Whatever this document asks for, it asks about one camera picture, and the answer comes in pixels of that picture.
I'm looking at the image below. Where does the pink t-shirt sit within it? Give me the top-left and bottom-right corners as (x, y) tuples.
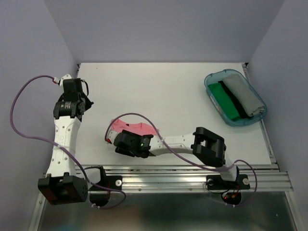
(111, 119), (157, 136)

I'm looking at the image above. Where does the blue translucent plastic bin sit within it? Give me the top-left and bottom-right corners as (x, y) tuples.
(204, 69), (267, 127)

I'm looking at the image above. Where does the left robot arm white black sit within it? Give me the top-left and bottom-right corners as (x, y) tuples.
(38, 75), (93, 205)

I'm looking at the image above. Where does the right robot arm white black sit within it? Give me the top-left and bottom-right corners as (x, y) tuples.
(107, 127), (239, 188)

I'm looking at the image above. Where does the rolled green t-shirt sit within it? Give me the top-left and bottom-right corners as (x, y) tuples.
(208, 83), (240, 121)

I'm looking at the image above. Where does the rolled black t-shirt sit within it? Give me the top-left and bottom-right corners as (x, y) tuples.
(219, 80), (250, 119)

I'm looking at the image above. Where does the rolled grey t-shirt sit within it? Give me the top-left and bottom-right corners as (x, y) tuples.
(222, 74), (265, 117)

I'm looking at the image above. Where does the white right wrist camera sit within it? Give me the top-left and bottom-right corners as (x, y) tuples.
(105, 129), (118, 144)

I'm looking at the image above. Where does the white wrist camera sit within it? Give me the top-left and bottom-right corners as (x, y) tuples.
(58, 74), (73, 88)
(105, 129), (118, 144)

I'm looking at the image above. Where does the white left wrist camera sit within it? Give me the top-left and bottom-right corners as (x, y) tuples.
(58, 74), (73, 88)

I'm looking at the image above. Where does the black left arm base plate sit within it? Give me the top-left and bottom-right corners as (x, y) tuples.
(88, 175), (122, 192)

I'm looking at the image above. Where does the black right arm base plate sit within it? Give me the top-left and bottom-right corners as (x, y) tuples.
(206, 174), (251, 191)

